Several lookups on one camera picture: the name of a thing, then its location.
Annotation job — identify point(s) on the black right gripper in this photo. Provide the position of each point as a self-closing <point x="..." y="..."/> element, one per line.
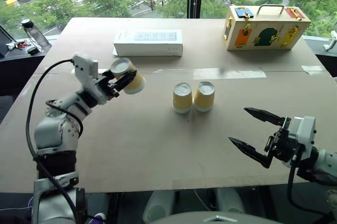
<point x="283" y="145"/>

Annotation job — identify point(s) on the dark tablet screen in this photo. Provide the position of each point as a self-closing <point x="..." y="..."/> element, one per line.
<point x="4" y="44"/>

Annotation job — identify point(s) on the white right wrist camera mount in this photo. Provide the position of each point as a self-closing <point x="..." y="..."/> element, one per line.
<point x="305" y="132"/>

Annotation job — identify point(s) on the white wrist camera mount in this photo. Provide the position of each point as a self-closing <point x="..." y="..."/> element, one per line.
<point x="305" y="132"/>
<point x="85" y="72"/>

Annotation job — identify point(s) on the white rounded robot leg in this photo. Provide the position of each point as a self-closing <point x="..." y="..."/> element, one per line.
<point x="230" y="200"/>
<point x="159" y="205"/>

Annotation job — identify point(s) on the long clear tape strip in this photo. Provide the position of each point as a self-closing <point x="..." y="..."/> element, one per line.
<point x="223" y="73"/>

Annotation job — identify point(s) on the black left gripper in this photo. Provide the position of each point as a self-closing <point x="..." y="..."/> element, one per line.
<point x="107" y="87"/>

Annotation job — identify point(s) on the bunch of keys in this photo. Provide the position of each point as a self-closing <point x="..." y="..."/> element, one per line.
<point x="18" y="44"/>

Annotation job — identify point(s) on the white bracket object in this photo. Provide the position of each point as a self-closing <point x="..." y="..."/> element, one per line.
<point x="331" y="41"/>

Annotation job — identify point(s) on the short clear tape strip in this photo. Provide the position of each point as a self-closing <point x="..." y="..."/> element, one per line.
<point x="313" y="68"/>

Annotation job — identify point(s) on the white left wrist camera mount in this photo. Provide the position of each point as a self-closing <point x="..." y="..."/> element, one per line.
<point x="85" y="72"/>

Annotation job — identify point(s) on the small black round object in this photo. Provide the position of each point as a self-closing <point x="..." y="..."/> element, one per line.
<point x="32" y="50"/>

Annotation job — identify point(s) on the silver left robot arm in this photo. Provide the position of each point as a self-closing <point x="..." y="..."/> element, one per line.
<point x="54" y="132"/>

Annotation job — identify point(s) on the silver robot torso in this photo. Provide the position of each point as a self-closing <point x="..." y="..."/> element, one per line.
<point x="218" y="218"/>

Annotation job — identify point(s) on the dark side table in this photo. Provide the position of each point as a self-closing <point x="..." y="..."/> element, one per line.
<point x="18" y="69"/>

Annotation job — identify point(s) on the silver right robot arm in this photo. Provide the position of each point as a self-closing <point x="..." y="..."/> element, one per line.
<point x="327" y="162"/>

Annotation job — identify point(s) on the clear water bottle black cap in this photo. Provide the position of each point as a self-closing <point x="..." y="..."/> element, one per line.
<point x="37" y="34"/>

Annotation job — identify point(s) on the white cardboard box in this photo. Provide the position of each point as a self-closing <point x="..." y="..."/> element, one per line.
<point x="150" y="41"/>

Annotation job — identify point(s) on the yellow white paper cup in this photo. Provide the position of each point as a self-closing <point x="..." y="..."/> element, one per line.
<point x="133" y="84"/>
<point x="204" y="97"/>
<point x="182" y="99"/>

